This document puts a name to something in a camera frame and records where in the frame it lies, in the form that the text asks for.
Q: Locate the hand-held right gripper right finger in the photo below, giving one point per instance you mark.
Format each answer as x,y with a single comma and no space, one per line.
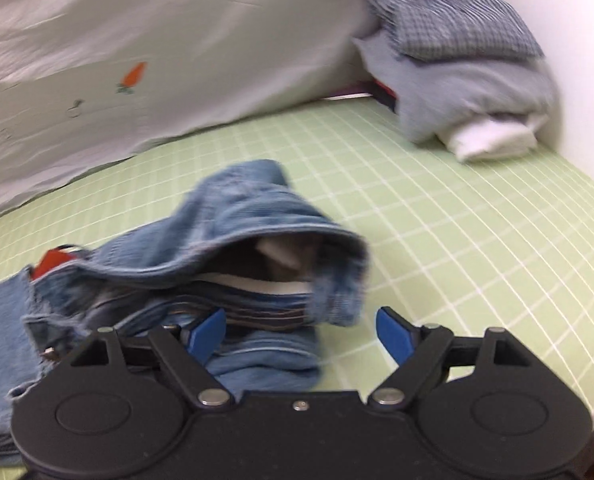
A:
394,332

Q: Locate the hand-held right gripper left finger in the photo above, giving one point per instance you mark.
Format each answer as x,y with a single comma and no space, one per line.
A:
207,335

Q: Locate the blue denim jeans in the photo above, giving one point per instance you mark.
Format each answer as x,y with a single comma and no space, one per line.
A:
247,220

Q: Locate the green grid mat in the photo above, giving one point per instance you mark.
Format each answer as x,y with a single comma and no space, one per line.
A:
452,240

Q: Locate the white folded cloth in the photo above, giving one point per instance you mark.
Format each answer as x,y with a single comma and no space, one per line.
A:
492,137

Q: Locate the red and navy item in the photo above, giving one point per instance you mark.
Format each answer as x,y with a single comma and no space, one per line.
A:
386,92

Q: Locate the grey blue folded garment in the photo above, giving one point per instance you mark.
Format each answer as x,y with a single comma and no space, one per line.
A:
477,90

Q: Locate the white carrot print sheet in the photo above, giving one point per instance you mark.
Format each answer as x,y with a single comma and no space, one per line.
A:
202,40

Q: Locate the blue checkered folded shirt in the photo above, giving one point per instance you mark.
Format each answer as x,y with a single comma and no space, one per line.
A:
452,15

